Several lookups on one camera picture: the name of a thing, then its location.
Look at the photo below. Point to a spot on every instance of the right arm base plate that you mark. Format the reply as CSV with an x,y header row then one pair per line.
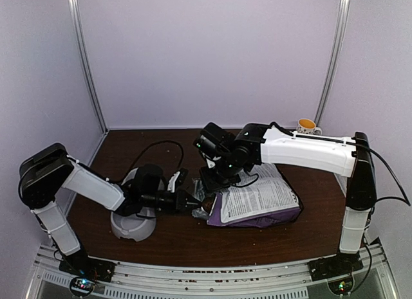
x,y
333,266

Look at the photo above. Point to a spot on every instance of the grey double pet bowl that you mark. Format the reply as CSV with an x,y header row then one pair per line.
x,y
132,220

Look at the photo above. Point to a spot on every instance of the left aluminium corner post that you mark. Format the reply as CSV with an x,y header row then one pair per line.
x,y
86,67

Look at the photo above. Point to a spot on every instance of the right aluminium corner post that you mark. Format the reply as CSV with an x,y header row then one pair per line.
x,y
340,30

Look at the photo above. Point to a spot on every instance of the purple puppy food bag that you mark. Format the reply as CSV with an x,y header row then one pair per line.
x,y
264,199

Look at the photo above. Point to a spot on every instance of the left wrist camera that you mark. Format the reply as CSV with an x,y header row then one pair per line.
x,y
177,179

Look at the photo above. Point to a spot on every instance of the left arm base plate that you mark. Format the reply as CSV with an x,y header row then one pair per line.
x,y
80,264

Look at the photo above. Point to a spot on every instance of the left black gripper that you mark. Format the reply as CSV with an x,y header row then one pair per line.
x,y
181,197

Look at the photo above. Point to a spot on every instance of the aluminium corner post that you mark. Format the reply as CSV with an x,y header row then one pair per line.
x,y
86,67
340,30

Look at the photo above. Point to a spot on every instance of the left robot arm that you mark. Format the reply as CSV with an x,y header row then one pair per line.
x,y
45,173

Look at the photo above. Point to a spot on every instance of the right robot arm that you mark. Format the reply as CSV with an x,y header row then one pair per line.
x,y
259,143

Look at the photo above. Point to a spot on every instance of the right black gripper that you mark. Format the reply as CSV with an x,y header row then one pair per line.
x,y
210,183

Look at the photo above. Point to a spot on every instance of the patterned mug yellow inside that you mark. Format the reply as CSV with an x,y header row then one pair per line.
x,y
307,126

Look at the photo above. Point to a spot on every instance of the metal food scoop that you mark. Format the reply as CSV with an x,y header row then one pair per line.
x,y
207,204

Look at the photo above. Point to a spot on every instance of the aluminium front rail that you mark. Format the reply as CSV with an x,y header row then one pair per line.
x,y
282,280

